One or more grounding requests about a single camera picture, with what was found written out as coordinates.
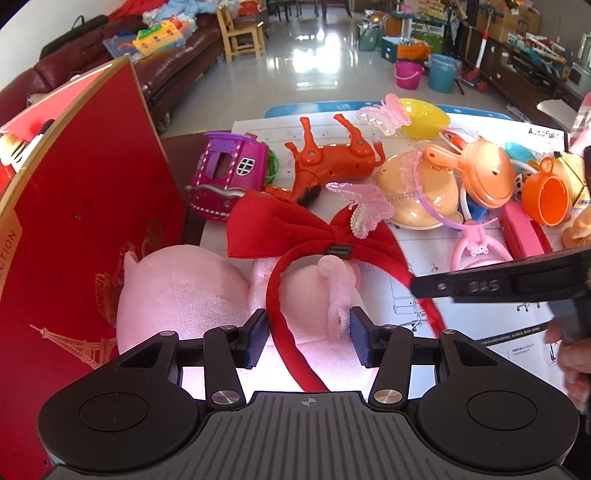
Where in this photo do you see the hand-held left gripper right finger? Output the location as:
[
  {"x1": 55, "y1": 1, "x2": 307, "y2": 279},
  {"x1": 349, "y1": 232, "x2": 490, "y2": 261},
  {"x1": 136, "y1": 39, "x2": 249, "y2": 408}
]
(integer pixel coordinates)
[{"x1": 349, "y1": 306, "x2": 504, "y2": 411}]

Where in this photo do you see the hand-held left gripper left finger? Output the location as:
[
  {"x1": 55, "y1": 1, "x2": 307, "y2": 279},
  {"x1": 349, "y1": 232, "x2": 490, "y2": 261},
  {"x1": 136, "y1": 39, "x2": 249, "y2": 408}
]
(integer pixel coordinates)
[{"x1": 113, "y1": 308, "x2": 269, "y2": 411}]

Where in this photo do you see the red folding stand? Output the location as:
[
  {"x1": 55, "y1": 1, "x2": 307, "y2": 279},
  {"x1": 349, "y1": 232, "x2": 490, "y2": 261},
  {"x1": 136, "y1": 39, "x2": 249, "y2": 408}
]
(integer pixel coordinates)
[{"x1": 499, "y1": 202, "x2": 553, "y2": 259}]

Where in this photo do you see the yellow plush toy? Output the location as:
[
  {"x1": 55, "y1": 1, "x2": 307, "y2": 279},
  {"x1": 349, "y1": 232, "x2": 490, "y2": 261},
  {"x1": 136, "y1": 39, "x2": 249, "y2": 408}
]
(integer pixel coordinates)
[{"x1": 554, "y1": 152, "x2": 591, "y2": 251}]

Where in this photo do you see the red gift box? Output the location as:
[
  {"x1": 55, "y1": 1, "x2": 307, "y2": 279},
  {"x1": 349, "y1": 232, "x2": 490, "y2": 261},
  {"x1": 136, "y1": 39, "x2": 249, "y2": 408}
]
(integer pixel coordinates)
[{"x1": 0, "y1": 53, "x2": 191, "y2": 480}]

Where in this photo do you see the person's right hand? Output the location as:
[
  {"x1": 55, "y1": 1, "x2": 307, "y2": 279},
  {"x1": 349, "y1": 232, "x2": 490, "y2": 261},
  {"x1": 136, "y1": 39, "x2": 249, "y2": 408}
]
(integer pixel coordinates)
[{"x1": 544, "y1": 318, "x2": 591, "y2": 411}]

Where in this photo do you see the pink pig headband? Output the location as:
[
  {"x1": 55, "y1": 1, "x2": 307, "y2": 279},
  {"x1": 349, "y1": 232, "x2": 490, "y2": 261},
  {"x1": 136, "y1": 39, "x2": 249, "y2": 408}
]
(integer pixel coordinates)
[{"x1": 451, "y1": 220, "x2": 514, "y2": 272}]

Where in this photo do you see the white printed paper sheet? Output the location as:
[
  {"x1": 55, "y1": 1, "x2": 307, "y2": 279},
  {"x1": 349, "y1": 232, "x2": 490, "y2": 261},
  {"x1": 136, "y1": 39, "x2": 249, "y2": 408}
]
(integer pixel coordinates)
[{"x1": 198, "y1": 113, "x2": 591, "y2": 365}]

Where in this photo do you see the orange toy cup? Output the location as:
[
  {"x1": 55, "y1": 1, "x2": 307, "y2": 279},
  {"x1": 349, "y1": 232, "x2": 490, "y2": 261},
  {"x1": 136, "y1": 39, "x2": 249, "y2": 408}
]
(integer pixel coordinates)
[{"x1": 522, "y1": 158, "x2": 573, "y2": 227}]

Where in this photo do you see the pink plush pig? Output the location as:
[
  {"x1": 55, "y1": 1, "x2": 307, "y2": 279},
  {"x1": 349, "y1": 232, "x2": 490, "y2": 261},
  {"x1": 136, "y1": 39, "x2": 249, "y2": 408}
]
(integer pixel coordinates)
[{"x1": 115, "y1": 244, "x2": 384, "y2": 393}]

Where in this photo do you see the blue toy scoop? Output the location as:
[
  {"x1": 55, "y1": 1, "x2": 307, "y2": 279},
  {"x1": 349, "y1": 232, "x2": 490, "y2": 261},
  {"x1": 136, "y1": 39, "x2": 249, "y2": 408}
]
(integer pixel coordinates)
[{"x1": 465, "y1": 191, "x2": 489, "y2": 223}]

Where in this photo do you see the red bow headband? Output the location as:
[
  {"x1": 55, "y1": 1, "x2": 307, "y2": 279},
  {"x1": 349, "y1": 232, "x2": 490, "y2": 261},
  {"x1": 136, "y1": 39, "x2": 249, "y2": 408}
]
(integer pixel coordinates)
[{"x1": 226, "y1": 188, "x2": 448, "y2": 393}]

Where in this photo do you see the purple lace headband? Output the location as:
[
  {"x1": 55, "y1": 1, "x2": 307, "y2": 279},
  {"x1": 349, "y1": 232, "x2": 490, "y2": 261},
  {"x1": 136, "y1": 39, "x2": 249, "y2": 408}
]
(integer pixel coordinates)
[{"x1": 392, "y1": 150, "x2": 478, "y2": 232}]

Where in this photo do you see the pink butterfly wing clip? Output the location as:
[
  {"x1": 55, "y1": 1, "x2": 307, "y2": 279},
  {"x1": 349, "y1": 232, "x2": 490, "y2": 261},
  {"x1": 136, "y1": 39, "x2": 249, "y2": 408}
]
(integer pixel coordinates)
[
  {"x1": 326, "y1": 181, "x2": 394, "y2": 240},
  {"x1": 356, "y1": 93, "x2": 413, "y2": 137}
]

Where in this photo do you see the pink patterned cloth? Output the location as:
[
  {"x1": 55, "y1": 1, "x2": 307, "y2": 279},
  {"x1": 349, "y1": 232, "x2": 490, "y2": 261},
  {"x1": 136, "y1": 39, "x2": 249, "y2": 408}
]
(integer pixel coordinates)
[{"x1": 569, "y1": 91, "x2": 591, "y2": 155}]

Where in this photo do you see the purple toy house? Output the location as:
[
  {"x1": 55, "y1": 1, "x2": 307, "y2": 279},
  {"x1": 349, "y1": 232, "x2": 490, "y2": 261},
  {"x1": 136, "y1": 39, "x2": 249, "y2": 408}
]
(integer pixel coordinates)
[{"x1": 185, "y1": 131, "x2": 271, "y2": 223}]

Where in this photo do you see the orange toy horse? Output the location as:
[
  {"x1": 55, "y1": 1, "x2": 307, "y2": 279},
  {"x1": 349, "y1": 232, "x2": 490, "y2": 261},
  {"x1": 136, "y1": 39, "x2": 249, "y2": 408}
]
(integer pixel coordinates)
[{"x1": 264, "y1": 113, "x2": 386, "y2": 208}]

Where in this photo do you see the yellow plastic bowl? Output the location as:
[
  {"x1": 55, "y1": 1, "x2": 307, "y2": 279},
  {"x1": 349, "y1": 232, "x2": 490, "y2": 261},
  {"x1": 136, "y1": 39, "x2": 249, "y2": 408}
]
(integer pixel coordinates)
[{"x1": 398, "y1": 98, "x2": 451, "y2": 140}]

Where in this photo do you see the red and white scooter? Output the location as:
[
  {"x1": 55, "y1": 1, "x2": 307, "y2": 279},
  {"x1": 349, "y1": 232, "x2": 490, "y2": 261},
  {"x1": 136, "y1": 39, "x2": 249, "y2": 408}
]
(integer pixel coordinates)
[{"x1": 461, "y1": 14, "x2": 494, "y2": 94}]

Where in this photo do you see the blue bucket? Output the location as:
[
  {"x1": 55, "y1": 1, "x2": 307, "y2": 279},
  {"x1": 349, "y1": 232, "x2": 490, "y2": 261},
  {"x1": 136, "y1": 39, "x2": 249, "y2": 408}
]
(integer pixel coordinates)
[{"x1": 427, "y1": 54, "x2": 462, "y2": 95}]

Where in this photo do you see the blue and white toy gun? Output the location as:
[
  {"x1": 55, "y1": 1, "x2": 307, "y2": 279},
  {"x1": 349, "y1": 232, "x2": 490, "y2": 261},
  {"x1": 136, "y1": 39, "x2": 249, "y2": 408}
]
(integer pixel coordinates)
[{"x1": 507, "y1": 31, "x2": 574, "y2": 78}]

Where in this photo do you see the pink bucket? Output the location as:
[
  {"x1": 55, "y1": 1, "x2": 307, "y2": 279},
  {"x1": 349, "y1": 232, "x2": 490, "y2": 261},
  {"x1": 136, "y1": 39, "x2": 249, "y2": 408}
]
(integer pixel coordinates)
[{"x1": 394, "y1": 60, "x2": 424, "y2": 90}]

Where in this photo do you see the cardboard box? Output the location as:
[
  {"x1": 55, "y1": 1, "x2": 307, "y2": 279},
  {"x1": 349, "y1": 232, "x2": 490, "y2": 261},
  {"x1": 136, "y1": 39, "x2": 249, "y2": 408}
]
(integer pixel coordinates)
[{"x1": 488, "y1": 0, "x2": 542, "y2": 43}]

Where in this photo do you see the teal storage box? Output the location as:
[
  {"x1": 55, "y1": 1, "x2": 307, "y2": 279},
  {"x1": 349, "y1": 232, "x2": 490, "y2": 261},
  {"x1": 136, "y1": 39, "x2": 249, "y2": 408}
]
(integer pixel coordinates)
[{"x1": 381, "y1": 36, "x2": 432, "y2": 64}]

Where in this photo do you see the dark red sofa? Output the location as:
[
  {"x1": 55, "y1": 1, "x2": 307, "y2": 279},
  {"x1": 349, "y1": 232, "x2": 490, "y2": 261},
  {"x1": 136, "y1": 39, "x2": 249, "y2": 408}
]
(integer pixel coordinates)
[{"x1": 0, "y1": 13, "x2": 228, "y2": 136}]

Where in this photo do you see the wooden chair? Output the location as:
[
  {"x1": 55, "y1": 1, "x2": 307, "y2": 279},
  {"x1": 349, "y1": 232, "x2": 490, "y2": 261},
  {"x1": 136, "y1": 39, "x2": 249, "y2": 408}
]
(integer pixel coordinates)
[{"x1": 216, "y1": 2, "x2": 267, "y2": 62}]

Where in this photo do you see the yellow toy building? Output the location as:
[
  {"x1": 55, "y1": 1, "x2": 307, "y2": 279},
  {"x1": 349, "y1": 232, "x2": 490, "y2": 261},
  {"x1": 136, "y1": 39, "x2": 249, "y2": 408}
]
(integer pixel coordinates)
[{"x1": 132, "y1": 15, "x2": 188, "y2": 59}]

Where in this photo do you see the black bag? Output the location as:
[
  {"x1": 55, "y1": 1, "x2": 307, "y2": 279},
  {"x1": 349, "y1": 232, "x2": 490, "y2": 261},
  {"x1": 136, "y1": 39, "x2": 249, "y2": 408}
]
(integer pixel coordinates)
[{"x1": 39, "y1": 14, "x2": 110, "y2": 60}]

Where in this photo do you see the green plastic ring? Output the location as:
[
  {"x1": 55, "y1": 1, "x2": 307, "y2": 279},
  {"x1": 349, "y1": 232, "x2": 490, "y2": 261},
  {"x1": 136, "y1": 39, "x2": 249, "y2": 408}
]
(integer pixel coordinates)
[{"x1": 264, "y1": 147, "x2": 280, "y2": 186}]

